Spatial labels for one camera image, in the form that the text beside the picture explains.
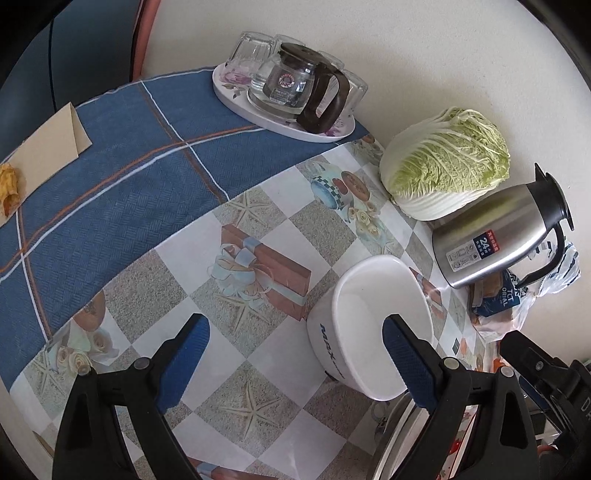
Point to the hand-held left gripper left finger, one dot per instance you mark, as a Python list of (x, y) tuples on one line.
[(184, 364)]

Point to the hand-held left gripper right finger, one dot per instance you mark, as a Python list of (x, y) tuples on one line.
[(411, 369)]

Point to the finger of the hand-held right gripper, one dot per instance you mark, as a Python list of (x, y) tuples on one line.
[(533, 392), (535, 360)]

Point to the large stainless steel basin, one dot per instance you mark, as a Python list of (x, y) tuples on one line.
[(397, 443)]

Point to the white square bowl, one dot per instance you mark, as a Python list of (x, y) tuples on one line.
[(369, 295)]

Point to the plastic bag of bread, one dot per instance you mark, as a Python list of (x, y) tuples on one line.
[(498, 300)]

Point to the stainless steel thermos jug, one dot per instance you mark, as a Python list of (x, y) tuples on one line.
[(485, 235)]

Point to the patterned plastic table cover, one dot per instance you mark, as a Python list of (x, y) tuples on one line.
[(277, 221)]

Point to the blue checked tablecloth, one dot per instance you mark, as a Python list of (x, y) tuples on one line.
[(115, 175)]

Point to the napa cabbage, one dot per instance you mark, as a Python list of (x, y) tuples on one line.
[(443, 161)]

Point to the dried orange peel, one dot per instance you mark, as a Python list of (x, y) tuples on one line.
[(10, 187)]

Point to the beige paper sheet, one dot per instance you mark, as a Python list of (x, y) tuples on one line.
[(51, 143)]

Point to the white oval tray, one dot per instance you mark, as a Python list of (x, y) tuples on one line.
[(277, 122)]

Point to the clear drinking glass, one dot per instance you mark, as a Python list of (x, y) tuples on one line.
[(330, 60), (356, 90), (249, 53)]

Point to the pink foam roll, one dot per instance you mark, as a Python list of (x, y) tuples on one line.
[(145, 37)]

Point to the dark blue cabinet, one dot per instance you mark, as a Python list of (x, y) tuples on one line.
[(69, 41)]

